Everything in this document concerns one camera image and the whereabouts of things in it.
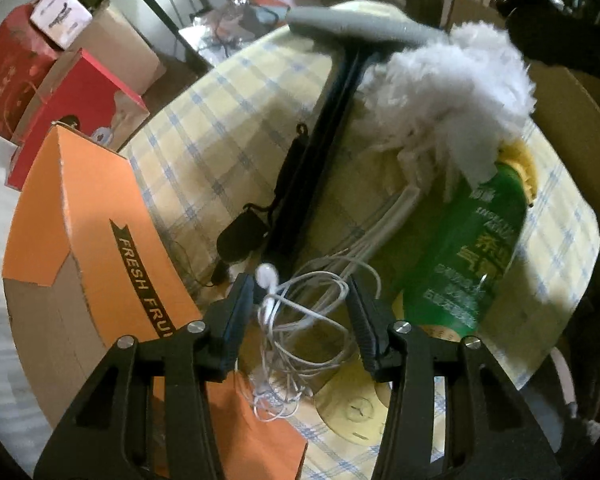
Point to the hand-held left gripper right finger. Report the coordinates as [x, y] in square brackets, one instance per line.
[356, 306]

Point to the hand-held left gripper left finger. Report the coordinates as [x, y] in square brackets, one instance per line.
[242, 301]

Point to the white fluffy duster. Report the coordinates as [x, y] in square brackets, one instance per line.
[455, 90]

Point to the green spray can yellow cap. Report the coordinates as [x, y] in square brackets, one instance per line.
[465, 240]

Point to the orange cardboard fruit box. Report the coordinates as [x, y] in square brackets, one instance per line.
[95, 220]

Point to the black brush with grey head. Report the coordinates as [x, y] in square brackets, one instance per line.
[330, 110]

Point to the cardboard box with flap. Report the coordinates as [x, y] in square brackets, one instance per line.
[475, 2]

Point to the large open cardboard box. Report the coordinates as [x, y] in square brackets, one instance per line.
[575, 125]

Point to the yellow round disc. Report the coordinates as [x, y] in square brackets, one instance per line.
[350, 410]

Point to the yellow checked tablecloth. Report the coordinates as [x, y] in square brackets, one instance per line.
[220, 135]

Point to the red box with picture print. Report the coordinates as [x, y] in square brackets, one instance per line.
[85, 95]

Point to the brown cardboard box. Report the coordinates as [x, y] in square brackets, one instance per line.
[120, 45]

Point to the dark red gift box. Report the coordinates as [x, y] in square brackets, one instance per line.
[10, 70]

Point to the small pink white box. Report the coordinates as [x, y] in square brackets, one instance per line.
[60, 15]

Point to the black metal frame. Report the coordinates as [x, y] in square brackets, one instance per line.
[165, 20]

